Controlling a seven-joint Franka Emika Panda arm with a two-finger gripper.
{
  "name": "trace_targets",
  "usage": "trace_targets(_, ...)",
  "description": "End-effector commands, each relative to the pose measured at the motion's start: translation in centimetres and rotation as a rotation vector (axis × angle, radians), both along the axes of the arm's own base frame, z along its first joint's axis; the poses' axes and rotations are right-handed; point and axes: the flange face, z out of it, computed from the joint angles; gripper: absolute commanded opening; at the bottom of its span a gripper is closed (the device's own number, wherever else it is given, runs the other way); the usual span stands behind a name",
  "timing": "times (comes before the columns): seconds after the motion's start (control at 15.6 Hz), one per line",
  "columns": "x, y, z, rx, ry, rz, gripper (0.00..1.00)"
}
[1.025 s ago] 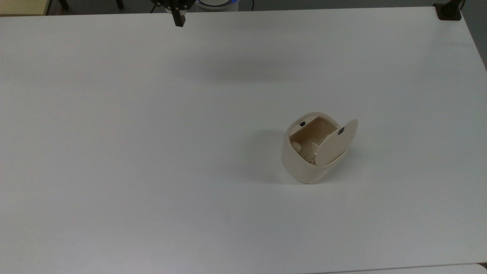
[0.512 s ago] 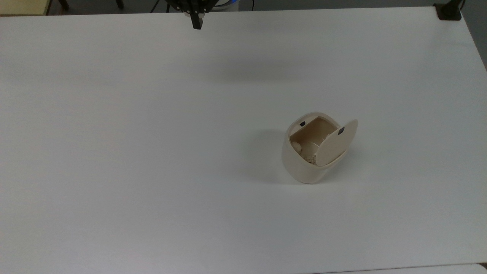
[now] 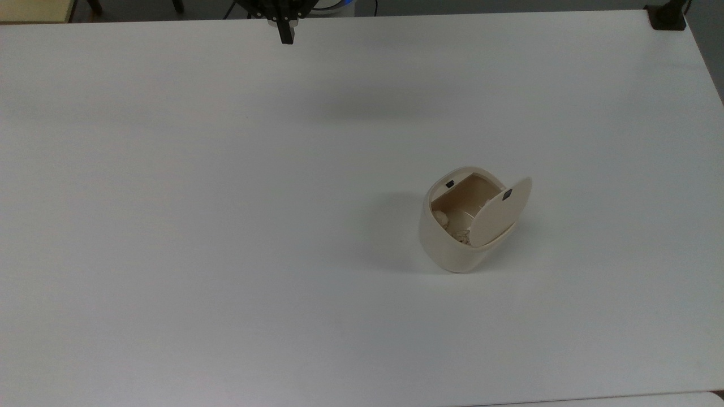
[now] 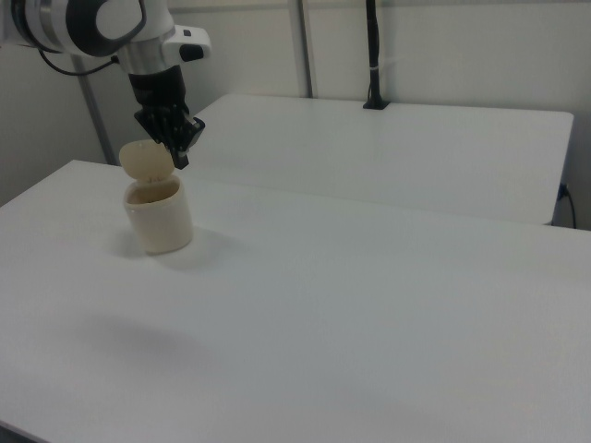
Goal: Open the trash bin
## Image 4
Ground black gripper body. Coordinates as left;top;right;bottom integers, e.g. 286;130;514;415
127;66;190;116

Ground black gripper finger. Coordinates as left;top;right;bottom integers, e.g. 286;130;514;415
133;109;180;163
170;109;207;171

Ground beige trash bin lid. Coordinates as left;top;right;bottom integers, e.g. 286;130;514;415
118;140;177;186

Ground white side table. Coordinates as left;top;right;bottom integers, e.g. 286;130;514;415
187;93;575;228

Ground grey partition post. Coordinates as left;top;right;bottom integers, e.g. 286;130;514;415
75;55;117;166
287;0;320;100

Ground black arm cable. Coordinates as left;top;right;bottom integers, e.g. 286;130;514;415
38;47;123;78

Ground black camera pole with clamp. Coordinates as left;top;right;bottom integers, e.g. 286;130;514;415
361;0;392;112

